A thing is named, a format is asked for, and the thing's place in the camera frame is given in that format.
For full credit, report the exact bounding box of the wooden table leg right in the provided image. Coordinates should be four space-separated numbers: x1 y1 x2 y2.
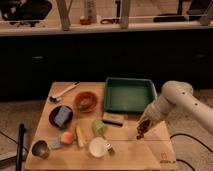
120 0 130 29

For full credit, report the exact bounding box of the black floor cable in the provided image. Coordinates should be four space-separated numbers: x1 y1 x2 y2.
169 132 213 171

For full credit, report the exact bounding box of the green vegetable toy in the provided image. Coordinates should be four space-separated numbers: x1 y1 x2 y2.
78 99 92 111

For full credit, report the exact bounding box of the green plastic tray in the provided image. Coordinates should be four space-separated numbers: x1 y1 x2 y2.
103 77 156 114

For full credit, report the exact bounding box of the black office chair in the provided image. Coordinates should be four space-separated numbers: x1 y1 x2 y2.
0 0 52 27

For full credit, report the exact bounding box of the red object on floor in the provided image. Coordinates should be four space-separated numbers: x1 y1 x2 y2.
79 16 91 25

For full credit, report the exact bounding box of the wooden table leg left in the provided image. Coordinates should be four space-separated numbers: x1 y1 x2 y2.
56 0 70 31

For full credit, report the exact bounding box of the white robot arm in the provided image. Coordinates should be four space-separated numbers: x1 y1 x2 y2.
137 81 213 135

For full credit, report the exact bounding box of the orange bowl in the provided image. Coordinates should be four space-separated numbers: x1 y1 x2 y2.
74 91 98 113

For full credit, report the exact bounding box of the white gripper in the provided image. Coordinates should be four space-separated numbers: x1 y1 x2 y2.
137 96 175 132

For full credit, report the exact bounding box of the dark grape bunch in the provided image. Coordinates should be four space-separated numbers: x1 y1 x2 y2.
136 120 150 139

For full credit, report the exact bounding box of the wooden block eraser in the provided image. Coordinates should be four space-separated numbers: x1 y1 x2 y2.
102 113 124 126

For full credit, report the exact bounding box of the green cup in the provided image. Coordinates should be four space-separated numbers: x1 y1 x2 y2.
92 119 107 136

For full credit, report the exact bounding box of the wooden table leg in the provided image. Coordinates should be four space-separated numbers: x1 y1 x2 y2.
120 0 130 29
56 0 70 31

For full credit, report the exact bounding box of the dark brown plate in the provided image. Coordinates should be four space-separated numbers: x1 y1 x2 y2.
49 105 73 129

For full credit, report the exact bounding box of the small metal cup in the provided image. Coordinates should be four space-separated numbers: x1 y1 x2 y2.
32 140 50 159

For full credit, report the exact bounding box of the blue sponge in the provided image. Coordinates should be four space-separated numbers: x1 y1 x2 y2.
54 106 71 127

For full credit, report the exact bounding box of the orange peach toy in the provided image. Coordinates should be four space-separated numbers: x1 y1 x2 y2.
60 132 74 145

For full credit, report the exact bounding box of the white cup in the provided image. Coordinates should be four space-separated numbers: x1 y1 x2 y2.
89 137 107 158

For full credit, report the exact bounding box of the black pole stand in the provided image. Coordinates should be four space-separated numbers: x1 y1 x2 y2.
15 124 25 171

